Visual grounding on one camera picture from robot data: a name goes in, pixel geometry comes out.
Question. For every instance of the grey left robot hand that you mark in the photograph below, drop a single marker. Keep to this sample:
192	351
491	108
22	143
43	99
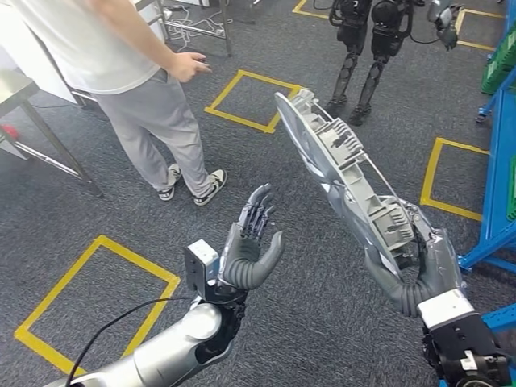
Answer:
241	264

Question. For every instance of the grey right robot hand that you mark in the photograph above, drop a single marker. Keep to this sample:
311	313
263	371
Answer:
443	267

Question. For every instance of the grey plastic wheel hubcap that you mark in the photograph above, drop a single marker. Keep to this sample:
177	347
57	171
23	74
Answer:
342	165

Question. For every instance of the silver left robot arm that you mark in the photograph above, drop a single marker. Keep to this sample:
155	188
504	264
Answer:
169	352

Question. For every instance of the long blue metal shelf rack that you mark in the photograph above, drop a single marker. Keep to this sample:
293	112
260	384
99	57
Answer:
502	160

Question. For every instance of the black humanoid robot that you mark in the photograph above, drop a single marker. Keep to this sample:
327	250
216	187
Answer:
382	32

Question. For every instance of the person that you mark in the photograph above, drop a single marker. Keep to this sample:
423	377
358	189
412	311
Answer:
81	37

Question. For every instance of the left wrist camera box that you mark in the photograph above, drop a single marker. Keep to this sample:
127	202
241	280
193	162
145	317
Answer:
199	264

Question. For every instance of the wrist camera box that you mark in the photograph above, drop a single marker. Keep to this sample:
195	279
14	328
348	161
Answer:
199	264
456	331

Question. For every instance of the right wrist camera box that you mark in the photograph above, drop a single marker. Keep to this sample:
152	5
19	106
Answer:
456	331

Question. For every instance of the metal desk frame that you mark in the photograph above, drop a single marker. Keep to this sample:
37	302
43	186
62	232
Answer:
225	27

